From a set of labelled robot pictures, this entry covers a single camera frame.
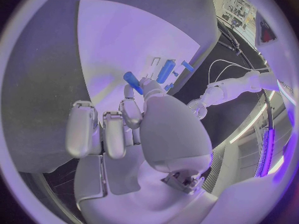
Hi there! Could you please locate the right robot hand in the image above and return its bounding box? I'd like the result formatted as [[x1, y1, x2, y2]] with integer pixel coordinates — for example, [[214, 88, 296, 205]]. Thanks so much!
[[65, 78, 219, 224]]

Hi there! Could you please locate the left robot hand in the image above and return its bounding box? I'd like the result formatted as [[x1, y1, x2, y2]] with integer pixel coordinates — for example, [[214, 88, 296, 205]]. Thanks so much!
[[186, 96, 209, 120]]

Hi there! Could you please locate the white task board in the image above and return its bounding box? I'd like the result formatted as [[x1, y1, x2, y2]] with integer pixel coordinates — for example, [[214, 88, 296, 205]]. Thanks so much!
[[76, 0, 202, 116]]

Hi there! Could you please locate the blue peg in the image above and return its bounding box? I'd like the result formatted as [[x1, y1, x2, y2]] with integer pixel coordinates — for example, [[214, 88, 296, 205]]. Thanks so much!
[[181, 60, 194, 73]]

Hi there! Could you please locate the long blue cylinder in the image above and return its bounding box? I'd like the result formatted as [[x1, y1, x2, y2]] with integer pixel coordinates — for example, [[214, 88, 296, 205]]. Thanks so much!
[[156, 59, 176, 85]]

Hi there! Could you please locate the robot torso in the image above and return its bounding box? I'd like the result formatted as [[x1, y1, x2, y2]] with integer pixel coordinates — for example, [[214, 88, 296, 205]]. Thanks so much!
[[254, 11, 299, 109]]

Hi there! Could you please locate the workshop rack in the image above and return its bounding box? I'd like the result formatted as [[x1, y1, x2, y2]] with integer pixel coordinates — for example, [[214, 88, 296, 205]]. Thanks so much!
[[221, 0, 256, 29]]

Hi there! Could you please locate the white cable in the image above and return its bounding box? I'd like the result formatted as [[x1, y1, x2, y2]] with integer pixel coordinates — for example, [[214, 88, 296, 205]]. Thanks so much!
[[215, 64, 270, 84], [207, 59, 254, 84]]

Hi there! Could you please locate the black cable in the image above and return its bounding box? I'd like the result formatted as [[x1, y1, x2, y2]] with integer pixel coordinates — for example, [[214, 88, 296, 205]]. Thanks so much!
[[217, 20, 275, 129]]

